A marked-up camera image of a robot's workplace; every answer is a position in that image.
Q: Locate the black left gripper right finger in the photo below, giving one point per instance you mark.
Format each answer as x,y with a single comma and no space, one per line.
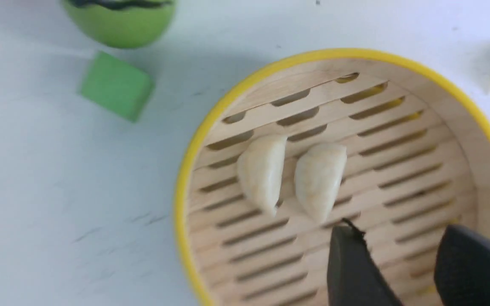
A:
462,268

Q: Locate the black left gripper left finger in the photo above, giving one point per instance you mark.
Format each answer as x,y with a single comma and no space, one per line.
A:
353,279

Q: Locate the white dumpling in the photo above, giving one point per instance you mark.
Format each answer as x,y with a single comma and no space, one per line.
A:
317,179
259,171

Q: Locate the bamboo steamer tray yellow rim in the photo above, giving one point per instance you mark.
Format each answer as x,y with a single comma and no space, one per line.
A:
418,153

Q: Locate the green foam cube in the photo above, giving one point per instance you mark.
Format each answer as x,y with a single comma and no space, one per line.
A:
117,86

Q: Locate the green toy watermelon ball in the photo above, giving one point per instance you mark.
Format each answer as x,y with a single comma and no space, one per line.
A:
124,24

